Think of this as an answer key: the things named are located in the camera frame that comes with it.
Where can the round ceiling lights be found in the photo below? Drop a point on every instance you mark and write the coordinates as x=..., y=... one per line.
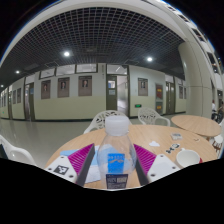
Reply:
x=66, y=53

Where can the person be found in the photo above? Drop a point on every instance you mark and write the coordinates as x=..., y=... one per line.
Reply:
x=213, y=107

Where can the small card box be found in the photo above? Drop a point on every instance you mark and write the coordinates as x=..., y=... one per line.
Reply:
x=176, y=136

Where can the white chair with wooden legs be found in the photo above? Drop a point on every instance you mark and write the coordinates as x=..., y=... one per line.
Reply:
x=218, y=140

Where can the black and white sticker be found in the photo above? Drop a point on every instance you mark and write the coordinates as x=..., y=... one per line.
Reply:
x=172, y=148

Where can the open dark green door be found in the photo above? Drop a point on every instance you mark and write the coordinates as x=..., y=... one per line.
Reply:
x=111, y=98

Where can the blue printed mat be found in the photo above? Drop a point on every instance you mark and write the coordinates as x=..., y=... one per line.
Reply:
x=95, y=158

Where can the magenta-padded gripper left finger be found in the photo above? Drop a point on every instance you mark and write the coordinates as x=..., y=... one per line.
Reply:
x=80, y=158

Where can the white cup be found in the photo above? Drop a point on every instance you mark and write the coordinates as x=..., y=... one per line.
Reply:
x=188, y=157

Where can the round wooden side table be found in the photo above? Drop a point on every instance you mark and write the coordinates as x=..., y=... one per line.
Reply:
x=196, y=125

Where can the white lattice-back plastic chair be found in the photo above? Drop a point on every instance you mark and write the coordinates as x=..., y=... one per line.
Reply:
x=100, y=120
x=150, y=116

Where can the closed dark green door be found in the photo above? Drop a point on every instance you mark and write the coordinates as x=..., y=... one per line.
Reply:
x=29, y=103
x=171, y=98

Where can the green exit sign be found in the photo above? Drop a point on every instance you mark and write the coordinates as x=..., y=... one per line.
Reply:
x=138, y=105

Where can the clear plastic water bottle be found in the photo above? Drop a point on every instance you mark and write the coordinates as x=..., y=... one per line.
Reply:
x=116, y=146

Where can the small white sticker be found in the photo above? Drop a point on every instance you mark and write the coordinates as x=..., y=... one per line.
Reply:
x=196, y=140

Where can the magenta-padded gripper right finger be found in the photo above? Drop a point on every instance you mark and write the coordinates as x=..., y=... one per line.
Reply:
x=148, y=159

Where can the framed wall posters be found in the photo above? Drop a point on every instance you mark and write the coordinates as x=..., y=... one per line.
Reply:
x=85, y=86

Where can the white plastic armchair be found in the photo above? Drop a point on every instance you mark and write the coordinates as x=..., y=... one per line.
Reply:
x=15, y=151

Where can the white paper scrap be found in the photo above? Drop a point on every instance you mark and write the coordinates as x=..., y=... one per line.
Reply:
x=154, y=144

